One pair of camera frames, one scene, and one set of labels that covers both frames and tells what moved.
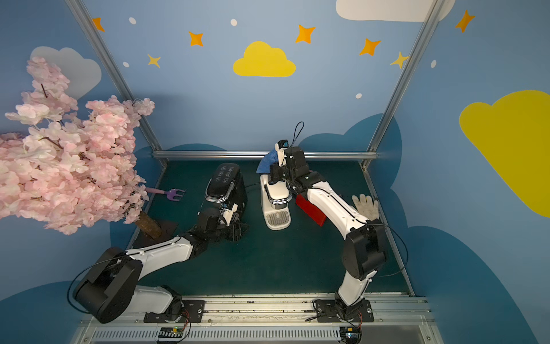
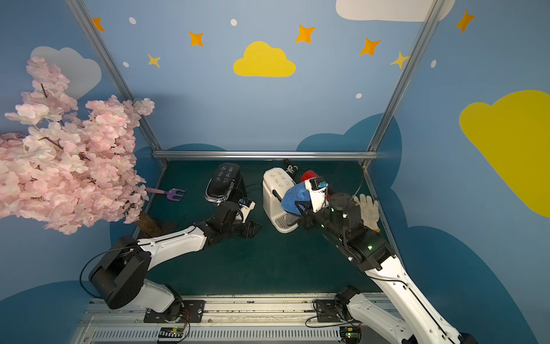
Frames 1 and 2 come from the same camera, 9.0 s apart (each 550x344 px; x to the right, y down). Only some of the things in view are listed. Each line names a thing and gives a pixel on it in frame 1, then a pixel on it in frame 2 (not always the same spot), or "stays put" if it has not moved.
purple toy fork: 170,193 stays put
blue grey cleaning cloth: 271,158 -> 297,192
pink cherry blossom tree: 68,170 stays put
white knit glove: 365,207 stays put
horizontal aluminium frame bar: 213,155 stays put
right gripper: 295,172 -> 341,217
